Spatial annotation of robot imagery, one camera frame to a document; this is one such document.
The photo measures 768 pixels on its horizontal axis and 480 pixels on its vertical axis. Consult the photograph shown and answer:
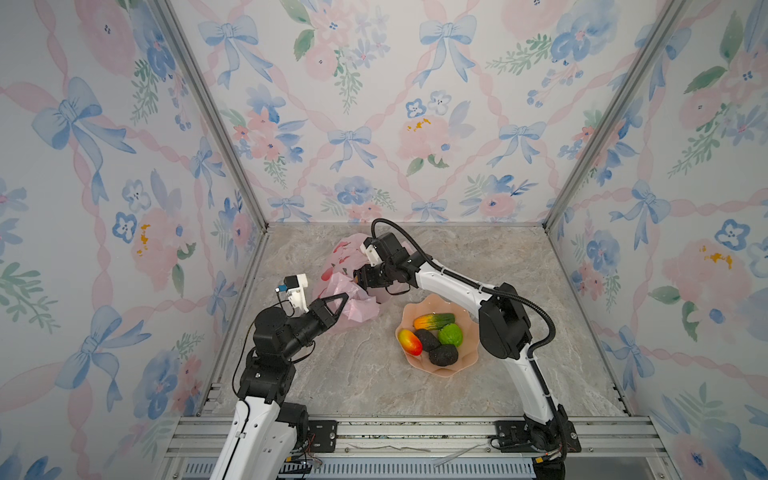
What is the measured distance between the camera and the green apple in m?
0.86

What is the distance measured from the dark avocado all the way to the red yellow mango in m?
0.04

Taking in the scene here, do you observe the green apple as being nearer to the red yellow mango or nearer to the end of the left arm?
the red yellow mango

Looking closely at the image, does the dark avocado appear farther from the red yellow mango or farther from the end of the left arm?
the end of the left arm

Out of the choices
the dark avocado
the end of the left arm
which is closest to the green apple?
the dark avocado

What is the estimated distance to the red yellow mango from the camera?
2.74 feet

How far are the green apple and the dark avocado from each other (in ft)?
0.04

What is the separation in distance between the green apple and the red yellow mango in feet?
0.24

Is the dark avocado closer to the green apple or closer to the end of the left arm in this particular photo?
the green apple

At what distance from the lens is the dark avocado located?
32.2 inches
